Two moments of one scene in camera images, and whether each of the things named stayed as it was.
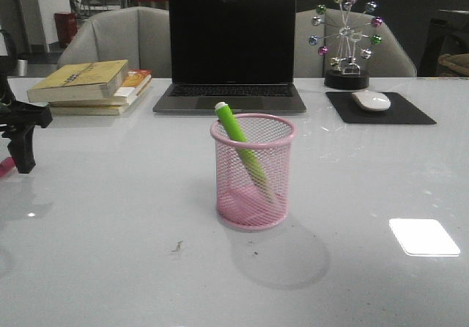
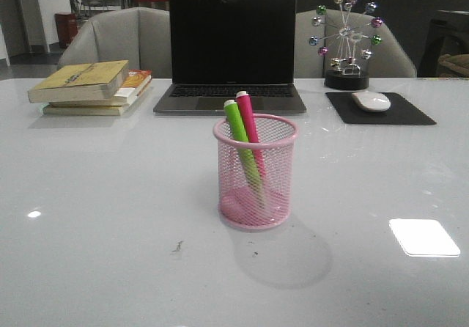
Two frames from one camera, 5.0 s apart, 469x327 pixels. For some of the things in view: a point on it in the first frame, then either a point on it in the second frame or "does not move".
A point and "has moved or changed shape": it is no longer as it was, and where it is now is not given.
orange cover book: x=135 y=81 does not move
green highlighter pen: x=227 y=116 has moved or changed shape
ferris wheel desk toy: x=346 y=30 does not move
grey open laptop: x=239 y=49 does not move
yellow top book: x=92 y=81 does not move
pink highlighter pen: x=8 y=166 → x=244 y=101
